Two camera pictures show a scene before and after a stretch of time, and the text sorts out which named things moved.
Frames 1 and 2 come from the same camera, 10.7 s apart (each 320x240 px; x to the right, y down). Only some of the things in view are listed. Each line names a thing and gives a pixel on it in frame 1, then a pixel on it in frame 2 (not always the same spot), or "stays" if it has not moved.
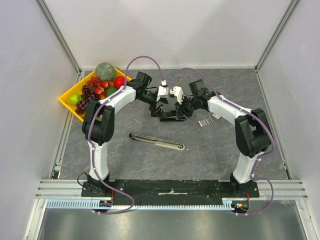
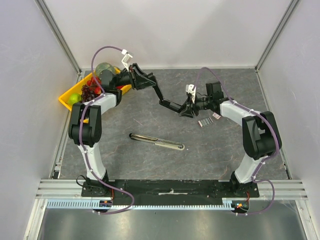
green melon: x=105 y=72 stays
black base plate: x=172 y=192 stays
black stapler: x=171 y=116 → x=165 y=102
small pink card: x=216 y=116 stays
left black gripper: x=159 y=112 → x=137 y=82
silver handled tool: x=157 y=141 stays
